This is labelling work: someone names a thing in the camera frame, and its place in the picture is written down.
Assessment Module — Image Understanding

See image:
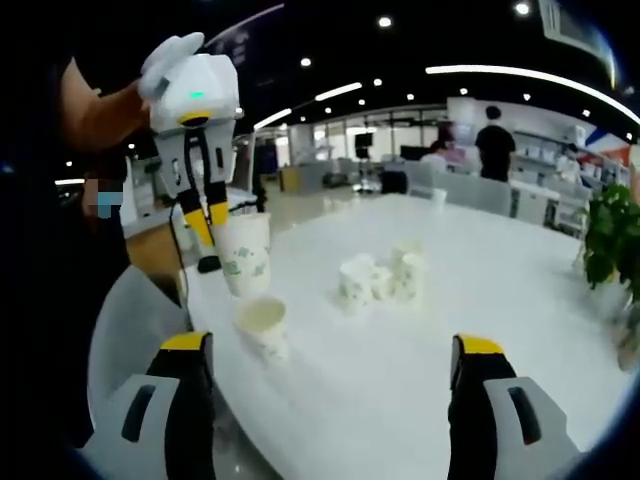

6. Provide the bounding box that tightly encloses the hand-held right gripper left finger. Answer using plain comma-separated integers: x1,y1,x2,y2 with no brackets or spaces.
82,330,217,480

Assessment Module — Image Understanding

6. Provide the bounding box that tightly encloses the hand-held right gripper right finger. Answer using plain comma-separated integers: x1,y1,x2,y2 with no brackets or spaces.
447,333,586,480

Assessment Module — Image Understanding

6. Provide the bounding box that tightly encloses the dark hanging sign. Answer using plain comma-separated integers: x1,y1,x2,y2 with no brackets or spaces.
209,4,286,66

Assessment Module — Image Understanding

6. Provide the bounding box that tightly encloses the brown cardboard box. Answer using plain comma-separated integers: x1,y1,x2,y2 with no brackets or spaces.
278,167,307,194

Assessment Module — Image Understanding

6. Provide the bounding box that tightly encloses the short ceiling light strip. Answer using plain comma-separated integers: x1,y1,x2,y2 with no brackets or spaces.
253,107,294,132
314,82,364,103

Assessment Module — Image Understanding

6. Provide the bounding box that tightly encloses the grey mesh chair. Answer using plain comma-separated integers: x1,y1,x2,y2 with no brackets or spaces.
87,264,216,451

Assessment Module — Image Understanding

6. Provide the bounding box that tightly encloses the white table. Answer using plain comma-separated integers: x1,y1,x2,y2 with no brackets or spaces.
182,192,636,480

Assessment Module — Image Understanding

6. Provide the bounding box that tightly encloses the glass vase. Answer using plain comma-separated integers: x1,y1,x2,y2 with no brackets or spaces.
612,299,640,374

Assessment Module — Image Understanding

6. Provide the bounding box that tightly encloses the black monitor on stand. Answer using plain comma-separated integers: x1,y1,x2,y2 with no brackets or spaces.
353,132,376,161

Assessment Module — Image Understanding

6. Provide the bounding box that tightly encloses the group of ceiling downlights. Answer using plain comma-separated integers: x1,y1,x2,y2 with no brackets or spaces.
297,2,636,144

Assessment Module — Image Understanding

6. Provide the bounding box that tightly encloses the potted green plant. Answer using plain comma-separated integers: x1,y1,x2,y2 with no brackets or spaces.
582,182,640,304

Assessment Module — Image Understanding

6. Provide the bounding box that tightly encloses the long curved ceiling light strip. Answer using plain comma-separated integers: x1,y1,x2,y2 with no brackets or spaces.
424,64,640,126

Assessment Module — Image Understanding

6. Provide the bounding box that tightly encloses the ceiling air conditioner vent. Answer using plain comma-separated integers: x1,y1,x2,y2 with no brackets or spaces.
537,0,614,59

